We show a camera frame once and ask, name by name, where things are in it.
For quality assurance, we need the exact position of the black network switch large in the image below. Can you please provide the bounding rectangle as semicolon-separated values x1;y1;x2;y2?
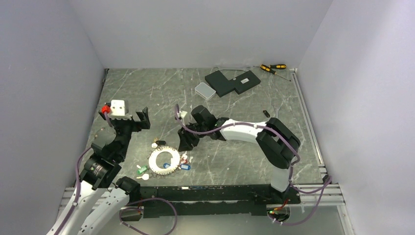
205;70;240;97

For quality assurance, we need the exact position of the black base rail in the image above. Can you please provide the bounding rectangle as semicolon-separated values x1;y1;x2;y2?
128;184;301;218

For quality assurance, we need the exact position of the silver wrench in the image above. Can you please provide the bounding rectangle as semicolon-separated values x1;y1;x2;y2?
273;105;280;118

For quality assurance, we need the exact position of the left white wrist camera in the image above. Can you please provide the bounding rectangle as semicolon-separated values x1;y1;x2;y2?
101;99;132;119

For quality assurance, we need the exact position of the black network switch small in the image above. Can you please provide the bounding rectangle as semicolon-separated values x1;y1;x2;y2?
233;70;261;94

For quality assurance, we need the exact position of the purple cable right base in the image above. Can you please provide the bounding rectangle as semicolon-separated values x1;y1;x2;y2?
269;175;333;227

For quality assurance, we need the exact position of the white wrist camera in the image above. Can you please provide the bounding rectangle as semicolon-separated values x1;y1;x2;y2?
101;99;132;119
178;111;188;119

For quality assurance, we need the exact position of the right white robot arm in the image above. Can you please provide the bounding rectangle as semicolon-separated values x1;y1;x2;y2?
174;105;301;203

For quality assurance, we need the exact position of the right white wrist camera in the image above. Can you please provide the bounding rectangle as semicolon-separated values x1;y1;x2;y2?
178;111;188;119

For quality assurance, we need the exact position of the purple cable base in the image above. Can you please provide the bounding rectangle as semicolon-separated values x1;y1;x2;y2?
269;175;333;227
118;197;178;235

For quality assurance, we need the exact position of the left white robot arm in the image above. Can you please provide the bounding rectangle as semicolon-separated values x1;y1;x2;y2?
48;107;151;235

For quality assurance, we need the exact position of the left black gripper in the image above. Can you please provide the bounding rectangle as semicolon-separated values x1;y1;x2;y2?
100;106;150;159

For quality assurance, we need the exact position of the silver disc keyring with keys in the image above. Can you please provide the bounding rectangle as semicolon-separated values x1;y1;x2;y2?
136;138;193;180

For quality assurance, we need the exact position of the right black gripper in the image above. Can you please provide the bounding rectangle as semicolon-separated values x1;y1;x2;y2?
178;122;208;152

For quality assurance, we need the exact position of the white network switch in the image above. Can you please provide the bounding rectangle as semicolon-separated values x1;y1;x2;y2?
195;82;216;100

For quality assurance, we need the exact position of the yellow black screwdriver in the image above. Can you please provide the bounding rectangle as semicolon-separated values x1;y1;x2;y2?
256;64;287;70
260;68;290;81

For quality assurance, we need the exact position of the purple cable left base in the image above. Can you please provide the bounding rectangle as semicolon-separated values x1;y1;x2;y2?
118;197;178;235

